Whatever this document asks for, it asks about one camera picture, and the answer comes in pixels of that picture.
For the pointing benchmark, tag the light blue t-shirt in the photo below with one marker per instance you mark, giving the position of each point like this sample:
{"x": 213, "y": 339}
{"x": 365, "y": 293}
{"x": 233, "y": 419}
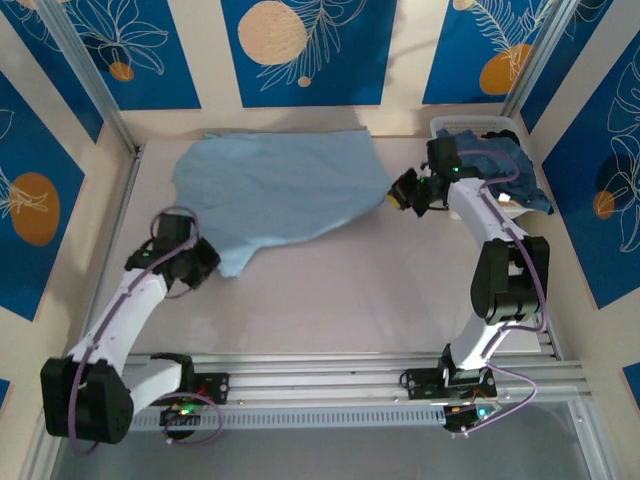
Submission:
{"x": 280, "y": 185}

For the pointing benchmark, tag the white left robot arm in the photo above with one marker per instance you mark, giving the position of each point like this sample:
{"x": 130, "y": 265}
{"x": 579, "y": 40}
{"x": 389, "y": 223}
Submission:
{"x": 117, "y": 320}

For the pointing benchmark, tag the white plastic basket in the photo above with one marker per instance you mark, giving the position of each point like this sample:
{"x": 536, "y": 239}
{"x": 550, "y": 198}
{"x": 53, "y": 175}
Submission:
{"x": 467, "y": 123}

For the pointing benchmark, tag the black garment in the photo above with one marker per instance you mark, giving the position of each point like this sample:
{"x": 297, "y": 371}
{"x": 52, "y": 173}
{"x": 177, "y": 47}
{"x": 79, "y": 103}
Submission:
{"x": 502, "y": 135}

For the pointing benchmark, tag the dark blue t-shirt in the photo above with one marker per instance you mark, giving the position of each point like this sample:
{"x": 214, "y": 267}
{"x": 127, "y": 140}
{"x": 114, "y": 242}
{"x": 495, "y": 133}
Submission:
{"x": 510, "y": 165}

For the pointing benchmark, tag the blue floral wall poster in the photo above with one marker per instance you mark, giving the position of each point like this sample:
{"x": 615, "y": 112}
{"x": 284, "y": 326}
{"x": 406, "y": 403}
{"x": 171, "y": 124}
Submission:
{"x": 600, "y": 190}
{"x": 570, "y": 60}
{"x": 150, "y": 50}
{"x": 45, "y": 60}
{"x": 480, "y": 50}
{"x": 30, "y": 210}
{"x": 320, "y": 50}

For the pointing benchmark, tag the aluminium corner post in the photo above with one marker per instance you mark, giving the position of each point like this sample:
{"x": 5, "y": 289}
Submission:
{"x": 537, "y": 55}
{"x": 90, "y": 80}

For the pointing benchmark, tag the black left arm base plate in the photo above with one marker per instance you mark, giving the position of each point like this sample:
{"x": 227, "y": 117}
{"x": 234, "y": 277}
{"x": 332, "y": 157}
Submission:
{"x": 215, "y": 386}

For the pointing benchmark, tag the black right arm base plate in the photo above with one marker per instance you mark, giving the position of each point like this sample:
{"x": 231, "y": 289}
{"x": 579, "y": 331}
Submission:
{"x": 422, "y": 382}

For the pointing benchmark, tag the aluminium rail frame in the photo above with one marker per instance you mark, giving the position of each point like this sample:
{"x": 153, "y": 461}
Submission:
{"x": 320, "y": 372}

